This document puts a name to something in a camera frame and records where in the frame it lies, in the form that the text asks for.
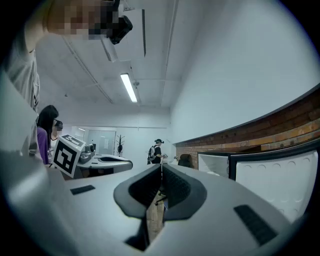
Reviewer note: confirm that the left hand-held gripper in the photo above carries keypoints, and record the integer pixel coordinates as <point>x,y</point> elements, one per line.
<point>66,156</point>

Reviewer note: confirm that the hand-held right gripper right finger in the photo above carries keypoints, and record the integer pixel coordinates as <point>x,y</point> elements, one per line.
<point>215,225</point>

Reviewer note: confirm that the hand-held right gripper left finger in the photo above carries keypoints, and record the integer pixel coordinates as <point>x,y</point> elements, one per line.
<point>82,220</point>

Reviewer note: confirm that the black mini fridge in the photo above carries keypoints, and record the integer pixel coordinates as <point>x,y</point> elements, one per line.
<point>272,180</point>

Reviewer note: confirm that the black coat rack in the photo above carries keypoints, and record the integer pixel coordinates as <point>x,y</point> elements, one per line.
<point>120,145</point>

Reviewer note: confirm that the long ceiling light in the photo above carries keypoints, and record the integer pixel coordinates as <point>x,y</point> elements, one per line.
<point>129,87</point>

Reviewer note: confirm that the person's grey shirt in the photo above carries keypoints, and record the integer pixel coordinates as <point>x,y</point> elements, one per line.
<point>23,72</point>

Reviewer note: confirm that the person's head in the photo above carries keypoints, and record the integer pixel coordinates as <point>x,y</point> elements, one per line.
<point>75,17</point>

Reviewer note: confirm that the black ceiling rail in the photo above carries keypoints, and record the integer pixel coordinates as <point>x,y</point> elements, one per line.
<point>144,32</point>

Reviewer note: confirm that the black head-worn camera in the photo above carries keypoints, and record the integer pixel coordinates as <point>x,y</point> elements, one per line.
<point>121,27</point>

